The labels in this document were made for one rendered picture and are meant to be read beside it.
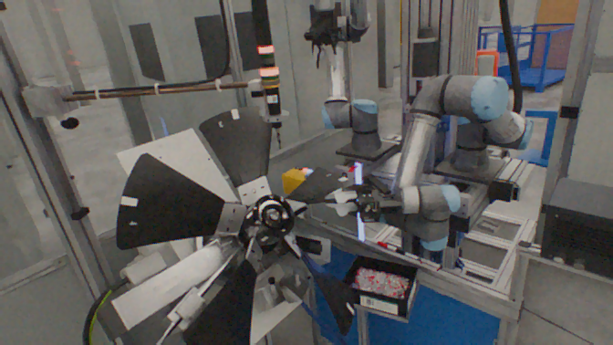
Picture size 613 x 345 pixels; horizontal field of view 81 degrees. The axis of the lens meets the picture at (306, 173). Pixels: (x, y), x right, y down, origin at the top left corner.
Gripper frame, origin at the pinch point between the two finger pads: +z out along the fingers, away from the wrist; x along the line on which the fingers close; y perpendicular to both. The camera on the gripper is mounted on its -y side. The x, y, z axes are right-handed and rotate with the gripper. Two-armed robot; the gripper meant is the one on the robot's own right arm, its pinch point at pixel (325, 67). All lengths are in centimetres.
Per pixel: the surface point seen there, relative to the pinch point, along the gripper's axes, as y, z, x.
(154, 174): -80, 10, -15
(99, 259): -89, 49, 32
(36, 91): -89, -9, 24
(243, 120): -49, 6, -9
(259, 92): -54, -4, -24
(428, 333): -15, 94, -53
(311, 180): -34.1, 29.5, -19.4
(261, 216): -63, 25, -29
